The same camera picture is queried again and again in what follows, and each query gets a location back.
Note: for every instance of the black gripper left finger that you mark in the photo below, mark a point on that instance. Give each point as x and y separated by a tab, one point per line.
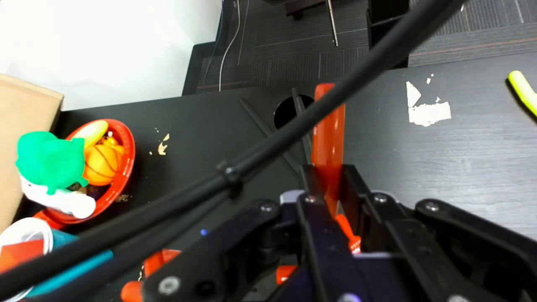
313	235

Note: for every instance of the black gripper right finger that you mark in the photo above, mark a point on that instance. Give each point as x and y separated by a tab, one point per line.
392	223

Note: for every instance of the pale tape scrap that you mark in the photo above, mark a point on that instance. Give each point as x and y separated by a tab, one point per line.
428	109

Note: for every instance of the red bowl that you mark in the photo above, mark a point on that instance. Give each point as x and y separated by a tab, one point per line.
121	173

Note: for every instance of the orange toy ball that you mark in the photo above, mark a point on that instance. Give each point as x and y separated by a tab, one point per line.
103	164

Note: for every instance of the teal tube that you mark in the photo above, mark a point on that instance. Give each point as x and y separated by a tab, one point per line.
78	272

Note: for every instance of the yellow toy banana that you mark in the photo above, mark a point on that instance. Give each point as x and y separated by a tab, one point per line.
95	132

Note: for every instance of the green plush toy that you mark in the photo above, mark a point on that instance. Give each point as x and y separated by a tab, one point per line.
51	161

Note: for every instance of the white cup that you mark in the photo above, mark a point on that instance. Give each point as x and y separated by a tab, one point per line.
26	228

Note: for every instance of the brown cardboard box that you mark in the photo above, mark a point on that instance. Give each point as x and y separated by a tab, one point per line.
22	139

